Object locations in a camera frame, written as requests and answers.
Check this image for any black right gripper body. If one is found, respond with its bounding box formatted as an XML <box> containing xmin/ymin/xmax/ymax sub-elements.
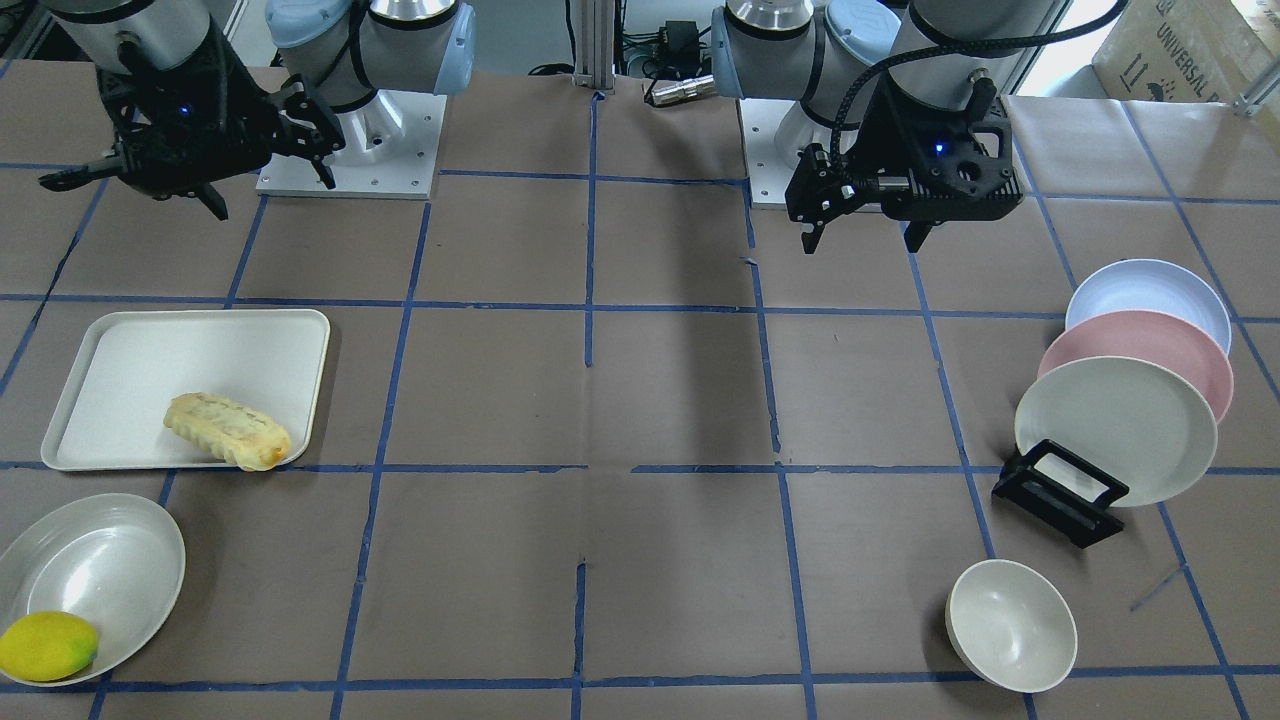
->
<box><xmin>97</xmin><ymin>35</ymin><xmax>346</xmax><ymax>201</ymax></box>

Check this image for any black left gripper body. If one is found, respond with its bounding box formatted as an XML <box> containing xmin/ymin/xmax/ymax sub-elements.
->
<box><xmin>785</xmin><ymin>77</ymin><xmax>1024</xmax><ymax>225</ymax></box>

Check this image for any yellow bread loaf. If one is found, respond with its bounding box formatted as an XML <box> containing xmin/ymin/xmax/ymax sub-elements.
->
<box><xmin>163</xmin><ymin>392</ymin><xmax>293</xmax><ymax>471</ymax></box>

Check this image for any blue plate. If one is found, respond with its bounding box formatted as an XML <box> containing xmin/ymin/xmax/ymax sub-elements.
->
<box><xmin>1065</xmin><ymin>258</ymin><xmax>1233</xmax><ymax>354</ymax></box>

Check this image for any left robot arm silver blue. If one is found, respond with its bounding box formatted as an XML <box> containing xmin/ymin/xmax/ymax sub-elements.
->
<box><xmin>710</xmin><ymin>1</ymin><xmax>1053</xmax><ymax>252</ymax></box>

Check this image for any pink plate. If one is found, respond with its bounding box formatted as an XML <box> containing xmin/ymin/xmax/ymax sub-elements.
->
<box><xmin>1036</xmin><ymin>309</ymin><xmax>1235</xmax><ymax>421</ymax></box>

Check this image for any black plate rack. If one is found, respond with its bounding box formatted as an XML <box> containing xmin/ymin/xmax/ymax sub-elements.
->
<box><xmin>992</xmin><ymin>439</ymin><xmax>1130</xmax><ymax>550</ymax></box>

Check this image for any cream plate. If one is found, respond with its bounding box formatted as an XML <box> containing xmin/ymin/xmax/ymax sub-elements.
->
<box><xmin>1012</xmin><ymin>356</ymin><xmax>1219</xmax><ymax>509</ymax></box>

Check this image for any silver metal cylinder connector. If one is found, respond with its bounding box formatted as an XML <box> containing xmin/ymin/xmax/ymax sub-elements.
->
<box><xmin>645</xmin><ymin>76</ymin><xmax>719</xmax><ymax>108</ymax></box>

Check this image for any white rectangular tray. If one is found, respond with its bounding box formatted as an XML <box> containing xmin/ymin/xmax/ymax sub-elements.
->
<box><xmin>40</xmin><ymin>307</ymin><xmax>330</xmax><ymax>471</ymax></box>

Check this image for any black power adapter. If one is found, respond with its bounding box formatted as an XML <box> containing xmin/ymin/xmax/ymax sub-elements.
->
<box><xmin>659</xmin><ymin>20</ymin><xmax>701</xmax><ymax>65</ymax></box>

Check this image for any cardboard box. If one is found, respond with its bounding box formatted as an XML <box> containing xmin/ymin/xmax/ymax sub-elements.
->
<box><xmin>1092</xmin><ymin>1</ymin><xmax>1279</xmax><ymax>102</ymax></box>

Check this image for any white oval bowl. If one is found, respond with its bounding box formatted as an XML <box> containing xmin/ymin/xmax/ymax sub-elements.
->
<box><xmin>1</xmin><ymin>493</ymin><xmax>186</xmax><ymax>688</ymax></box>

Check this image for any small cream bowl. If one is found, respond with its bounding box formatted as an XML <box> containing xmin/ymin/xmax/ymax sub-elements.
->
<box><xmin>943</xmin><ymin>559</ymin><xmax>1079</xmax><ymax>693</ymax></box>

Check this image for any yellow lemon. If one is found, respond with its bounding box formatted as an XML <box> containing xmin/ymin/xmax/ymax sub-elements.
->
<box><xmin>1</xmin><ymin>611</ymin><xmax>99</xmax><ymax>683</ymax></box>

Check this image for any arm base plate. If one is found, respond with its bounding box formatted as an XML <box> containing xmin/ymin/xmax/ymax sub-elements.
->
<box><xmin>739</xmin><ymin>99</ymin><xmax>829</xmax><ymax>211</ymax></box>
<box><xmin>256</xmin><ymin>90</ymin><xmax>448</xmax><ymax>201</ymax></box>

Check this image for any black braided cable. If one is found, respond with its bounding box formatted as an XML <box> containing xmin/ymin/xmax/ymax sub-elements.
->
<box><xmin>828</xmin><ymin>0</ymin><xmax>1129</xmax><ymax>161</ymax></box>

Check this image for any aluminium frame post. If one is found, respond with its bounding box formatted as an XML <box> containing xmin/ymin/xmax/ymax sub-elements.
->
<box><xmin>570</xmin><ymin>0</ymin><xmax>620</xmax><ymax>96</ymax></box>

